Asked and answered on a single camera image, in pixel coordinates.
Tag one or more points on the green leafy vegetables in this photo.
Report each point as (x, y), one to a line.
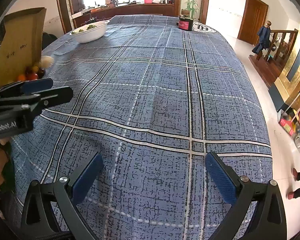
(90, 27)

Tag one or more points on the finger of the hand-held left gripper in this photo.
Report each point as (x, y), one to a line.
(37, 85)
(55, 96)

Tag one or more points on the wooden stair railing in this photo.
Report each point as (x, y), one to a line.
(282, 52)

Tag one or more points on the gold framed panel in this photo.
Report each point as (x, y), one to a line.
(297, 67)

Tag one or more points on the small brown box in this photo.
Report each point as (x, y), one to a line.
(185, 12)

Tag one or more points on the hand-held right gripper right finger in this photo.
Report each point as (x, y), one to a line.
(220, 180)

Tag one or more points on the wooden partition frame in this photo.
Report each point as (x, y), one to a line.
(62, 7)

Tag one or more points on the white bowl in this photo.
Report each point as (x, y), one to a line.
(90, 37)

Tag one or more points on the clear plastic bag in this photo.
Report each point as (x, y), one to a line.
(47, 61)

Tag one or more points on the shallow cardboard box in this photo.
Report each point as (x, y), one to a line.
(17, 42)

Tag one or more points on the blue plaid tablecloth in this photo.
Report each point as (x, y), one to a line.
(152, 92)

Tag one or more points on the red packet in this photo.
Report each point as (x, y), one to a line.
(287, 127)

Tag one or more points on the black box with red label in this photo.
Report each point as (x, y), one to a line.
(185, 25)

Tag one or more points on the wooden door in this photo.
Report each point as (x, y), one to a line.
(252, 20)

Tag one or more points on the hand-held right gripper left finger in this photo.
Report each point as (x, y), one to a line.
(88, 177)

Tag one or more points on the blue jacket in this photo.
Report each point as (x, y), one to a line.
(262, 38)

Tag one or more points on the wooden counter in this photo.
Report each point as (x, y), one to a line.
(130, 11)

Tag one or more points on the bamboo print panel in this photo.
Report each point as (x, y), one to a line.
(192, 0)

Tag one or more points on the dark cherry tomato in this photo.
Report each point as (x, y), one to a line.
(28, 70)

